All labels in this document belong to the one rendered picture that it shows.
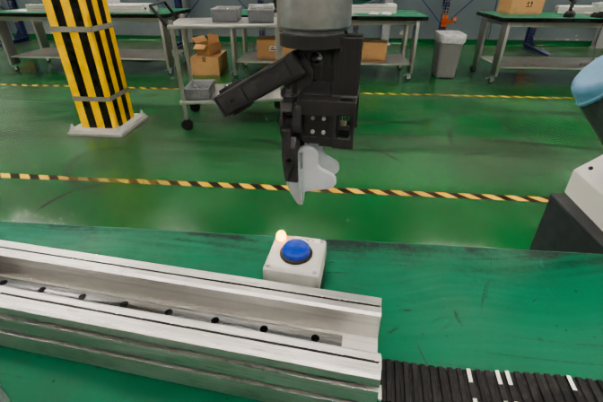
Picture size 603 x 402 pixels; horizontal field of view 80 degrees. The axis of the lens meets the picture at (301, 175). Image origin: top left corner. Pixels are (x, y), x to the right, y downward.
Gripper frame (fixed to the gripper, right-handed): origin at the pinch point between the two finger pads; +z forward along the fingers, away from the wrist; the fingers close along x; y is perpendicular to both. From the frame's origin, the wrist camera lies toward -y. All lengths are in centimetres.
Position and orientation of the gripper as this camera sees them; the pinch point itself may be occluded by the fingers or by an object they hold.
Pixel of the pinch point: (294, 194)
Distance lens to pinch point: 47.1
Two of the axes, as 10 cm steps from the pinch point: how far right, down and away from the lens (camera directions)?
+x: 2.0, -4.8, 8.6
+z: 0.0, 8.7, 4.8
